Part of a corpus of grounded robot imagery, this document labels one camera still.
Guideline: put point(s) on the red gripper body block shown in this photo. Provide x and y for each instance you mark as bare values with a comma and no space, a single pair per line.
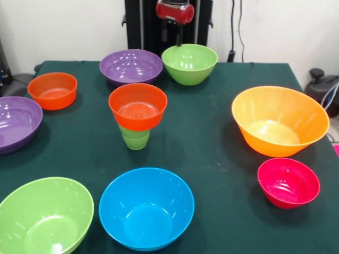
174,13

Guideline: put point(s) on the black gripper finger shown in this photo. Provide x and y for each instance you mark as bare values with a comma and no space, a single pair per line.
164,33
179,38

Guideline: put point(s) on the small green bowl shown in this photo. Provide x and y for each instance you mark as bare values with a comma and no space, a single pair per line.
189,71

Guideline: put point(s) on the red-orange bowl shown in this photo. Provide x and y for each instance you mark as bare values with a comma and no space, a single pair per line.
137,116
53,92

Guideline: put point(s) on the green cup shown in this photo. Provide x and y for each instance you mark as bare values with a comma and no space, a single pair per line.
135,140

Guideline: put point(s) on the purple bowl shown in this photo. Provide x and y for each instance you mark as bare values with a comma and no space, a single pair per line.
16,124
131,67

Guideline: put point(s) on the blue bowl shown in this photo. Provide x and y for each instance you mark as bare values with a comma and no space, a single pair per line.
147,211

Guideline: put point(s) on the dark green table cloth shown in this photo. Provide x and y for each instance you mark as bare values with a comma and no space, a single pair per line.
198,148

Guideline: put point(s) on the large orange bowl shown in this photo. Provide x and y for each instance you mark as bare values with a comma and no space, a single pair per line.
278,124

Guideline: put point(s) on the black grey base foot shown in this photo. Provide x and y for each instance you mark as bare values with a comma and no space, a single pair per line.
16,84
320,90

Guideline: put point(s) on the pink bowl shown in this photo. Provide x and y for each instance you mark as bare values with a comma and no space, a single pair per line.
288,185

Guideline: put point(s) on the large green bowl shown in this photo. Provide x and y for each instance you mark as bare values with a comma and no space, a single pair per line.
45,217

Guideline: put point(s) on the black pedestal column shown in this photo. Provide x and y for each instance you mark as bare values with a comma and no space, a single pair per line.
145,23

